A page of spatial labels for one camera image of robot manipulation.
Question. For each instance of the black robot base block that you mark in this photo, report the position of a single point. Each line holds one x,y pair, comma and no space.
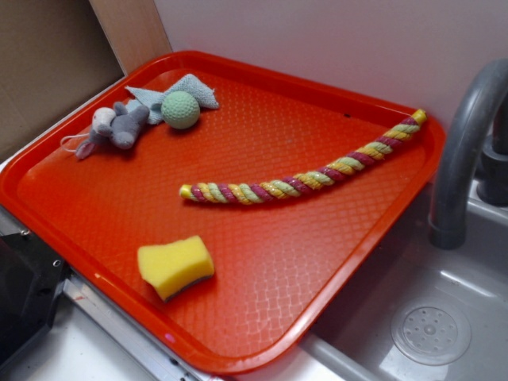
32,278

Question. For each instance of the orange plastic tray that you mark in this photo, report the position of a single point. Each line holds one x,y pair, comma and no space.
277,265

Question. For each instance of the light blue cloth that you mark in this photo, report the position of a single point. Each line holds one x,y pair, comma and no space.
189,83

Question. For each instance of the green dimpled ball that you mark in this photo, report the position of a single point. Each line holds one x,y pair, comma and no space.
180,110

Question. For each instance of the yellow sponge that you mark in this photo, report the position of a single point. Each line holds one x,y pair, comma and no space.
171,268

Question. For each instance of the grey plush mouse toy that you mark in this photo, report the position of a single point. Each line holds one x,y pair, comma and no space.
119,125

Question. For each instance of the grey plastic sink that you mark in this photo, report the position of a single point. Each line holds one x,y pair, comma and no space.
416,312

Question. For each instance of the grey curved faucet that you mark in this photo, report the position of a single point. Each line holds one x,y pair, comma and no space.
476,141

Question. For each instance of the light wooden board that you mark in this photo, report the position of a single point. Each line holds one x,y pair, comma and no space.
134,31

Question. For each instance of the brown cardboard panel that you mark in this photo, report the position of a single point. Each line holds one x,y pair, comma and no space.
54,57

